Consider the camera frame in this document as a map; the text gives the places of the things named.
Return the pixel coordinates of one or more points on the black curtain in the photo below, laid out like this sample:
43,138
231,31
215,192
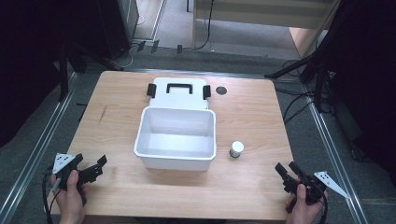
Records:
25,62
367,77

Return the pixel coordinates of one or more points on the light wooden furniture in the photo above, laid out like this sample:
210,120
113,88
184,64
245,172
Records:
249,12

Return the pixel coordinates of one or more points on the black cabinet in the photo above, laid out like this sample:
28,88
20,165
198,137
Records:
109,25

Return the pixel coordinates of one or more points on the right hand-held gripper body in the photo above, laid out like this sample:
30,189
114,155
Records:
314,185

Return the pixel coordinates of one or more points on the white storage box with lid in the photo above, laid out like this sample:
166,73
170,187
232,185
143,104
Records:
177,137

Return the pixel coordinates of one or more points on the small black floor bracket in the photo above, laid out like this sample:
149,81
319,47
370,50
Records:
155,46
141,45
179,49

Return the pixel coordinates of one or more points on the black round table grommet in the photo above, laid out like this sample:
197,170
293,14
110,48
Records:
221,90

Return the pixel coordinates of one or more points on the person's right hand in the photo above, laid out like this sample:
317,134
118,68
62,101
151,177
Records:
303,208

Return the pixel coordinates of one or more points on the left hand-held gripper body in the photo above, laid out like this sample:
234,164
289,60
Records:
63,161

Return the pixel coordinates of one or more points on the person's left hand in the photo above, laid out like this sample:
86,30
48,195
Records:
70,202

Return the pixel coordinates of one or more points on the metal floor rail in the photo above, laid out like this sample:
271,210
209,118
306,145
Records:
40,146
333,155

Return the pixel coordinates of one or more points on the black tripod stand legs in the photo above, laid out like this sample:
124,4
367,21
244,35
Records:
311,65

